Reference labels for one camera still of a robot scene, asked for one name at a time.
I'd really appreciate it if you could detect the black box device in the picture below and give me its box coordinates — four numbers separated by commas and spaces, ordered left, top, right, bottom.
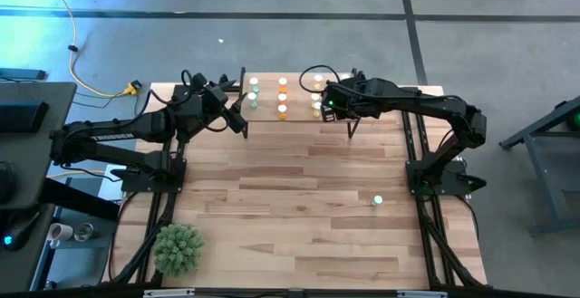
0, 101, 50, 134

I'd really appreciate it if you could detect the yellow cable plug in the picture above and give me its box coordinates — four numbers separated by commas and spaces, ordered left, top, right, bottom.
122, 80, 143, 98

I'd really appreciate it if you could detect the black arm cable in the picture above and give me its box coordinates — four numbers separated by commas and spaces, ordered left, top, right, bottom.
297, 64, 342, 94
135, 69, 230, 134

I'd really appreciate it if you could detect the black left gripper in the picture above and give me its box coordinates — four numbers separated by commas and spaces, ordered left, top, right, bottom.
188, 73, 249, 135

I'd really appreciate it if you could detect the grey metal table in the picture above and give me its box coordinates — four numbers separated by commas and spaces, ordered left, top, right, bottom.
498, 94, 580, 236

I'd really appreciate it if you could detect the silver metal bracket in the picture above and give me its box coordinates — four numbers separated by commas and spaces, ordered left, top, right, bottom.
396, 289, 450, 298
142, 288, 197, 298

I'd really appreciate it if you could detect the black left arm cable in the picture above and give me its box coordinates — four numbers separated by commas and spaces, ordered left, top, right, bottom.
135, 69, 230, 134

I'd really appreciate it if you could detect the yellow extension cable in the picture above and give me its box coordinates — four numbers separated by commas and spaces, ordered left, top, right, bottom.
39, 0, 137, 99

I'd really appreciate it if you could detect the black desk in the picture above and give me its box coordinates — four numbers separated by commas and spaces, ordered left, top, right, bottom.
0, 82, 78, 211

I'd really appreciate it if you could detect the white cup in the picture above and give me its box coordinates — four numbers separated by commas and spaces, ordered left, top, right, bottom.
47, 222, 74, 245

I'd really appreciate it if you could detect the black device with green light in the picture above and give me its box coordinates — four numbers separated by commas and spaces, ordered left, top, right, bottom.
0, 210, 41, 252

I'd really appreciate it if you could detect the green artificial plant ball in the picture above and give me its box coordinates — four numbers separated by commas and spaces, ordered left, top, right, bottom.
152, 221, 206, 278

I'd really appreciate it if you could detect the metal cup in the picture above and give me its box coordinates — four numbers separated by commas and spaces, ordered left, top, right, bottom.
73, 222, 95, 243

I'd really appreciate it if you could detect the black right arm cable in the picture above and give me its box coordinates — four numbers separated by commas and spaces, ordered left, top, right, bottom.
297, 64, 342, 94

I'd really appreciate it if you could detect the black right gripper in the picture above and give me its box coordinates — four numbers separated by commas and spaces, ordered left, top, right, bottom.
319, 78, 380, 122

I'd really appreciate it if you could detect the black aluminium rig frame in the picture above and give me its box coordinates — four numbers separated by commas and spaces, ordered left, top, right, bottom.
106, 83, 488, 293

